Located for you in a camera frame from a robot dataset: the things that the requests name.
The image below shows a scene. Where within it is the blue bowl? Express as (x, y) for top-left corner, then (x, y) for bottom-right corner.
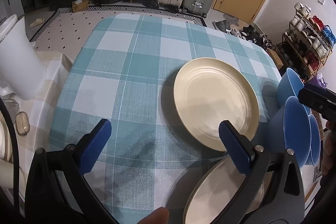
(265, 96), (311, 168)
(277, 68), (311, 116)
(305, 114), (321, 166)

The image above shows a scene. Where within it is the cream plate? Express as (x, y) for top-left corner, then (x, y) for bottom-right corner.
(183, 155), (266, 224)
(173, 57), (260, 152)

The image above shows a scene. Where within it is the person's left hand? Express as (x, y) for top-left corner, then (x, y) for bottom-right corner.
(138, 207), (169, 224)

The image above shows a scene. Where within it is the purple bag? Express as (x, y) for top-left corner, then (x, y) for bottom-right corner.
(309, 73), (327, 89)

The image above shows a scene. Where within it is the wooden shoe rack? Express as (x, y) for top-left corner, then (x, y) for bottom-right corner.
(275, 2), (335, 82)

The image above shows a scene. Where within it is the teal plaid tablecloth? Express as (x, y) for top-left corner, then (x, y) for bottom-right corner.
(49, 14), (281, 223)

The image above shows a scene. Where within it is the white electric kettle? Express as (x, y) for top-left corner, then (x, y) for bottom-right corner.
(0, 14), (47, 101)

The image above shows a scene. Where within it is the dotted floor rug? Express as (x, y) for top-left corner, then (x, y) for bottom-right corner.
(30, 5), (206, 59)

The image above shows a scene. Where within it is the small cardboard box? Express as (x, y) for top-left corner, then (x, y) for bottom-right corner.
(72, 0), (88, 12)

